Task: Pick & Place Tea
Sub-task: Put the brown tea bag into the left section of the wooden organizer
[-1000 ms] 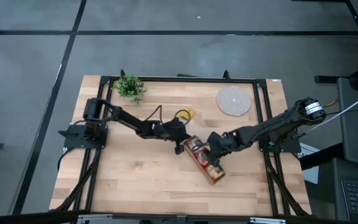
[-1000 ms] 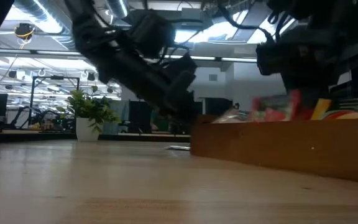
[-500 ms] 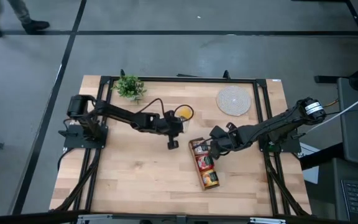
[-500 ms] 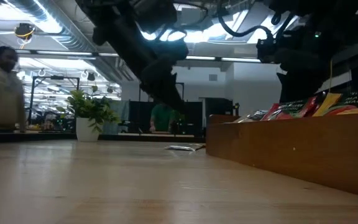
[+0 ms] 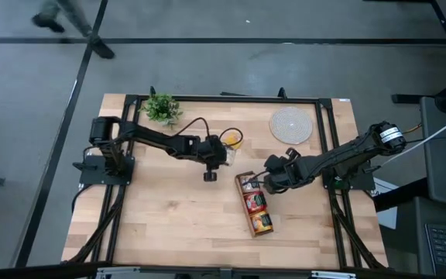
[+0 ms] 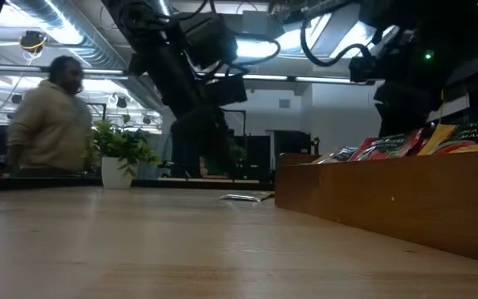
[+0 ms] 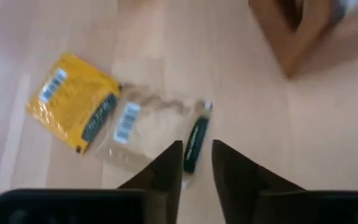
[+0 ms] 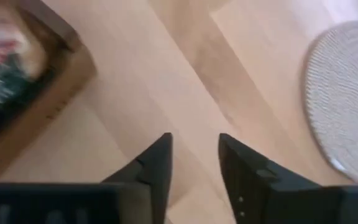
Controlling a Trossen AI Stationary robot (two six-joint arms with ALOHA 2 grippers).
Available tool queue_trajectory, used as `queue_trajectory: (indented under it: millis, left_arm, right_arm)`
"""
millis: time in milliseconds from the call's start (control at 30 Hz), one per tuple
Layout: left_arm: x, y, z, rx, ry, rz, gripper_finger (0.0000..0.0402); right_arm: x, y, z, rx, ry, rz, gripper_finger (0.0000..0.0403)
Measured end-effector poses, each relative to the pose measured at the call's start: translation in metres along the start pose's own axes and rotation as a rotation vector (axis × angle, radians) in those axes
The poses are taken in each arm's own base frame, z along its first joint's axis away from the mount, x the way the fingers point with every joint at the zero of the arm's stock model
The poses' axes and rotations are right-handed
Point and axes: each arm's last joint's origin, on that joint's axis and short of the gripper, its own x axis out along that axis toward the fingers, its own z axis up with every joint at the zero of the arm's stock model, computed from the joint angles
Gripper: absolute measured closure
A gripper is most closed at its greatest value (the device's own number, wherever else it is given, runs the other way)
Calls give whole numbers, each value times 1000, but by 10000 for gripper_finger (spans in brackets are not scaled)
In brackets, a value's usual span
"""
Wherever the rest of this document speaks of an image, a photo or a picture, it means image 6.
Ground pale blue partition panel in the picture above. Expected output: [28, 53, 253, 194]
[137, 131, 174, 180]

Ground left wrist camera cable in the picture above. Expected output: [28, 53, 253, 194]
[216, 31, 282, 79]

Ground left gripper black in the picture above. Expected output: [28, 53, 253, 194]
[168, 72, 249, 178]

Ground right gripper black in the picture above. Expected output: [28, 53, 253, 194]
[373, 80, 446, 139]

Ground wooden tea organizer box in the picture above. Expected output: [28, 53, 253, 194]
[275, 116, 478, 267]

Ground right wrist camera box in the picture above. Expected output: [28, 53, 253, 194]
[349, 39, 410, 84]

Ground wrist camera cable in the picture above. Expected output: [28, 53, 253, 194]
[216, 31, 282, 79]
[300, 15, 373, 68]

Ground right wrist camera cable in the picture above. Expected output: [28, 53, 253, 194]
[300, 15, 373, 68]

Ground silver tea packet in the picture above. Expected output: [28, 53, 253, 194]
[219, 193, 263, 203]
[311, 145, 361, 164]

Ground long ceiling light bar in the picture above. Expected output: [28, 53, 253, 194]
[81, 68, 376, 86]

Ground silver round air duct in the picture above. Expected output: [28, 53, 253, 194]
[155, 0, 173, 17]

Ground hanging cord reel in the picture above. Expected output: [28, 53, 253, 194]
[18, 29, 48, 54]

